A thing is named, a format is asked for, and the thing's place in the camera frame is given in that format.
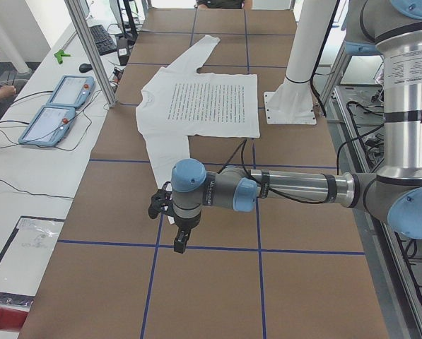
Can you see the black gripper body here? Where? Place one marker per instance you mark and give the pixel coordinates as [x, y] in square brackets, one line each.
[184, 227]

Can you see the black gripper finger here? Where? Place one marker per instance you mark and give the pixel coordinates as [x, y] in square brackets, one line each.
[180, 245]

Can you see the white printed long-sleeve shirt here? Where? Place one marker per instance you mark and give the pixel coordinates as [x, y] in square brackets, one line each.
[179, 102]

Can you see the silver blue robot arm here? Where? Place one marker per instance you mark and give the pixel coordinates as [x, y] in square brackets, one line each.
[393, 194]

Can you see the plastic document sleeve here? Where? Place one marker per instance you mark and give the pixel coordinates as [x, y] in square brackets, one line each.
[26, 253]

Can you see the near blue teach pendant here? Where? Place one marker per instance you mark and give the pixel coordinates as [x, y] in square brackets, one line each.
[48, 126]

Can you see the blue teach pendant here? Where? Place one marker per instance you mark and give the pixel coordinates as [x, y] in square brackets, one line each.
[48, 126]
[72, 91]

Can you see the far blue teach pendant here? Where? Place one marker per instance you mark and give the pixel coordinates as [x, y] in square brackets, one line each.
[72, 91]

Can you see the black power adapter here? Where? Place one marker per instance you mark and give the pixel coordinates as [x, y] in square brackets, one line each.
[123, 51]

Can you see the black computer mouse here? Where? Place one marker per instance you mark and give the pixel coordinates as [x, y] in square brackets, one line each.
[83, 68]

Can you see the black keyboard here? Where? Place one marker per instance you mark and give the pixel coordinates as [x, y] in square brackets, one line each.
[102, 39]

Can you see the red cylinder object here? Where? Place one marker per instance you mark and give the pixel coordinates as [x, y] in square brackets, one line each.
[12, 319]

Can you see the green plastic tool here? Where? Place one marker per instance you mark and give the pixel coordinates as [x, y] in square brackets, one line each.
[60, 55]

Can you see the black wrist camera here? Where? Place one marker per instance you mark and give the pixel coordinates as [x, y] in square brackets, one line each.
[161, 203]

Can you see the white camera stand column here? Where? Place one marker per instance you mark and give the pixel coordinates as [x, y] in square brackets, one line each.
[292, 102]

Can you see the aluminium frame post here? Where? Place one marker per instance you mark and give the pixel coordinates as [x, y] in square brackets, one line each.
[79, 21]

